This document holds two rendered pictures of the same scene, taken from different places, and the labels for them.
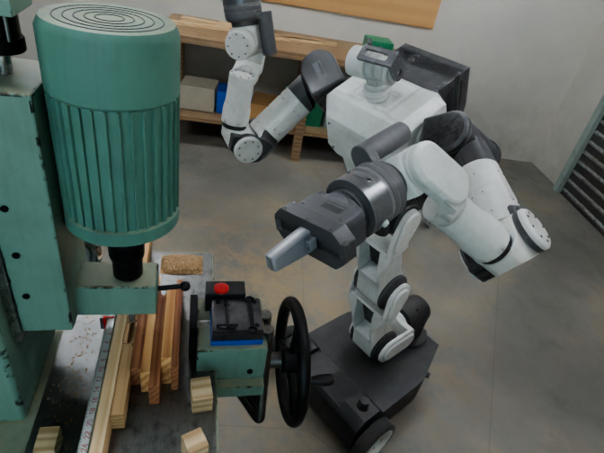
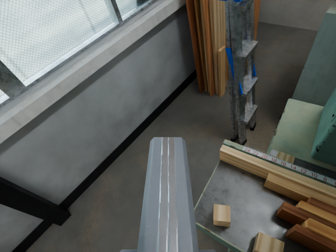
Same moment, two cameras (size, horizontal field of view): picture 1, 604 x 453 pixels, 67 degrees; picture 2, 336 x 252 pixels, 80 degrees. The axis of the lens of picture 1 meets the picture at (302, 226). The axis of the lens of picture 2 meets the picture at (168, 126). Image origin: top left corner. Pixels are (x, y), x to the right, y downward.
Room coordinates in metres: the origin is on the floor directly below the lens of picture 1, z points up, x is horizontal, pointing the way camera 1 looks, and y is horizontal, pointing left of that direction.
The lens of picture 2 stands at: (0.46, 0.00, 1.41)
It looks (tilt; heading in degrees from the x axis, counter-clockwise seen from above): 51 degrees down; 153
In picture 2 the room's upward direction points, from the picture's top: 17 degrees counter-clockwise
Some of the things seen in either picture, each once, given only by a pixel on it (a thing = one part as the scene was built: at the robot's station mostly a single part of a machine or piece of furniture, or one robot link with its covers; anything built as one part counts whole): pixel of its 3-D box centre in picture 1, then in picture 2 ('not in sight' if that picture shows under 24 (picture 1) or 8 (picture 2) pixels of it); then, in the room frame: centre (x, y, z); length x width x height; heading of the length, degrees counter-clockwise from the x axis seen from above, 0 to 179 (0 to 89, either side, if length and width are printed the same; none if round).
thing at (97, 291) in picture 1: (118, 290); not in sight; (0.60, 0.31, 1.03); 0.14 x 0.07 x 0.09; 106
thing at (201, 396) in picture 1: (200, 394); (267, 247); (0.49, 0.12, 0.92); 0.05 x 0.04 x 0.04; 23
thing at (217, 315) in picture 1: (233, 310); not in sight; (0.64, 0.10, 0.99); 0.13 x 0.11 x 0.06; 16
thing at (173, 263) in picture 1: (182, 262); not in sight; (0.85, 0.27, 0.91); 0.10 x 0.07 x 0.02; 106
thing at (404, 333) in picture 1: (381, 332); not in sight; (1.37, -0.41, 0.28); 0.21 x 0.20 x 0.13; 136
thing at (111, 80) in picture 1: (118, 129); not in sight; (0.60, 0.29, 1.35); 0.18 x 0.18 x 0.31
